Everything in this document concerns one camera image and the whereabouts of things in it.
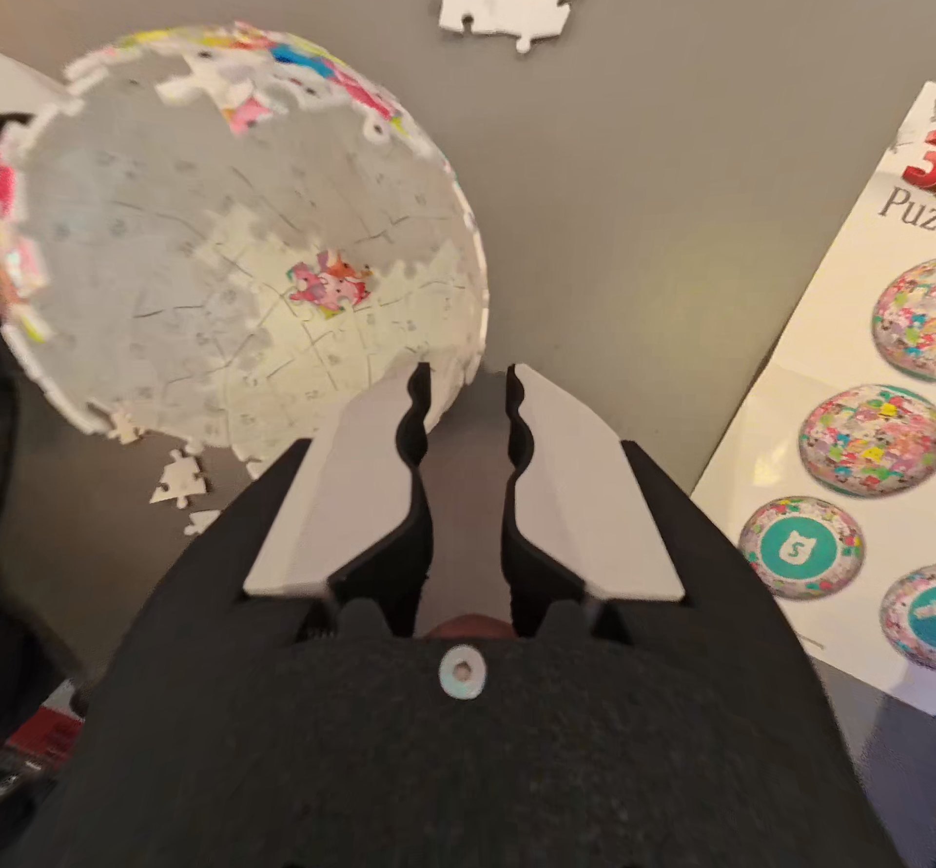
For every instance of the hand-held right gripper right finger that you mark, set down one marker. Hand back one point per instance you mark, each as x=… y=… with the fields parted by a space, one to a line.
x=593 y=517

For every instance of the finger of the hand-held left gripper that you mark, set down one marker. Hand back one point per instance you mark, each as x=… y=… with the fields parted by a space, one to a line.
x=27 y=83

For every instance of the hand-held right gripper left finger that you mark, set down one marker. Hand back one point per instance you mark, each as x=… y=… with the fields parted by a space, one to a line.
x=337 y=517

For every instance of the colourful puzzle ball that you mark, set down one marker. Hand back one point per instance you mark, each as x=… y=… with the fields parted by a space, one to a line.
x=220 y=254

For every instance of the white puzzle leaflet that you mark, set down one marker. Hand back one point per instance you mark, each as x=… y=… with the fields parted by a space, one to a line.
x=834 y=444

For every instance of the row of white puzzle pieces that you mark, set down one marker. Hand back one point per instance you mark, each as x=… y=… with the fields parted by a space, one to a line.
x=179 y=481

